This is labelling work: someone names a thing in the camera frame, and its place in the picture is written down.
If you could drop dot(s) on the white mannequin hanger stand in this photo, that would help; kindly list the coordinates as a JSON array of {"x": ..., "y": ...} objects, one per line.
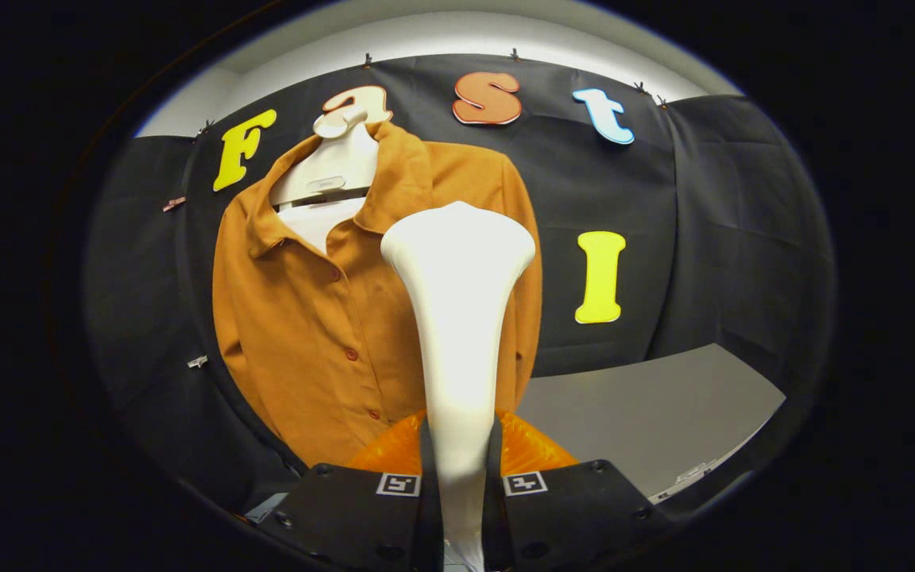
[{"x": 338, "y": 167}]

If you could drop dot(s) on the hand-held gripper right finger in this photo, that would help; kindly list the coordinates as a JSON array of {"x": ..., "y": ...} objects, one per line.
[{"x": 569, "y": 516}]

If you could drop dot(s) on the grey cabinet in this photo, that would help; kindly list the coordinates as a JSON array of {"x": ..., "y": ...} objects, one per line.
[{"x": 648, "y": 413}]

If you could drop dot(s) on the small red clip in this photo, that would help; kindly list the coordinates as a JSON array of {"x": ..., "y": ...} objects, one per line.
[{"x": 174, "y": 204}]

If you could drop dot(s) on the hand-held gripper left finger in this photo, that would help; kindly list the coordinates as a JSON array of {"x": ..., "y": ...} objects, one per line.
[{"x": 346, "y": 516}]

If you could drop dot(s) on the black backdrop cloth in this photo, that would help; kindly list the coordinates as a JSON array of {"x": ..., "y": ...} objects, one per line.
[{"x": 704, "y": 238}]

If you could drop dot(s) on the white garment steamer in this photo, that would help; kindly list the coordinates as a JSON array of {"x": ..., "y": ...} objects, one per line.
[{"x": 457, "y": 318}]

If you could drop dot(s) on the orange button-up shirt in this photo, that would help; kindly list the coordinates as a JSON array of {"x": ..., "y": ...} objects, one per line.
[{"x": 306, "y": 334}]

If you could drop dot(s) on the small white clip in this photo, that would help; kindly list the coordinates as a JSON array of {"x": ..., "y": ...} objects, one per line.
[{"x": 197, "y": 361}]

